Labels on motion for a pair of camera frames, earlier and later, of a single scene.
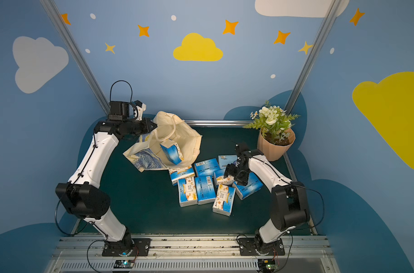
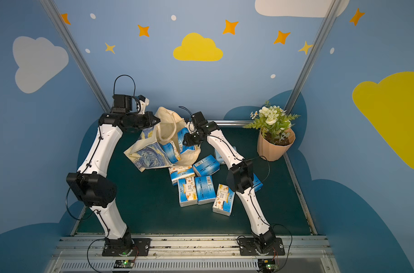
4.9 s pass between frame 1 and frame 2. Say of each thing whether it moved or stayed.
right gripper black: moved
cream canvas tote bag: moved
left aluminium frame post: stayed
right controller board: stayed
